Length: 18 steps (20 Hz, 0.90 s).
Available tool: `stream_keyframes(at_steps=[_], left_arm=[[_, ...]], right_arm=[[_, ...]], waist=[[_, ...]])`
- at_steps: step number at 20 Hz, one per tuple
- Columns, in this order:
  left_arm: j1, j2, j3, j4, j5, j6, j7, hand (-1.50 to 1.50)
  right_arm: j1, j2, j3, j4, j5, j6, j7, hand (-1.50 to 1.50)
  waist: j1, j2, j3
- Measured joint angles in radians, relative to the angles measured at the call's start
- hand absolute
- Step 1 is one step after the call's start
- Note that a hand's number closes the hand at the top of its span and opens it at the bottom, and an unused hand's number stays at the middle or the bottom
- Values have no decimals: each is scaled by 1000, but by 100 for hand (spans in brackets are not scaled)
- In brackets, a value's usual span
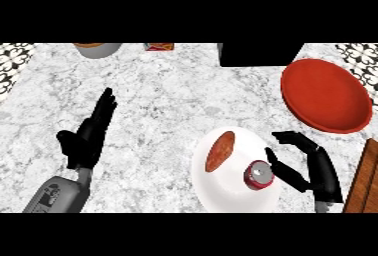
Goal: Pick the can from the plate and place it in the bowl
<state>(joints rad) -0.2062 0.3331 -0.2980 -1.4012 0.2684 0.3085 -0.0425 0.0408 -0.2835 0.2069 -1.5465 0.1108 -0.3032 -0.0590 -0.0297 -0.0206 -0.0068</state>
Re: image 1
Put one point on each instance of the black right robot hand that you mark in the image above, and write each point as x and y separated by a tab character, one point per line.
319	166

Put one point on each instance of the red bowl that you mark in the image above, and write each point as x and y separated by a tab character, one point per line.
325	95

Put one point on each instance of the red can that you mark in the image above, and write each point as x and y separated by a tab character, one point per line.
258	174

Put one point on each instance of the small red box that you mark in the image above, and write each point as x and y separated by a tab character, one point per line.
158	46

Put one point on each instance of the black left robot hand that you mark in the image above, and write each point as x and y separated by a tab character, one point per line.
89	136

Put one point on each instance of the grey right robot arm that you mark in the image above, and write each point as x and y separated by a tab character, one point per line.
322	207

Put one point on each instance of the white plate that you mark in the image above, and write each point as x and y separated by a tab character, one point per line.
230	186

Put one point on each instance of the grey pot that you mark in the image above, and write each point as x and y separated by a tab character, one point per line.
97	50

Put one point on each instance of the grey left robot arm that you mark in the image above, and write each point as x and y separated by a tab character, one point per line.
60	195

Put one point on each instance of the black appliance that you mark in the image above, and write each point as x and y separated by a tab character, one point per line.
258	55

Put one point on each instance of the brown wooden board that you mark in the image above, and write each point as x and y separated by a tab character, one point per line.
365	181

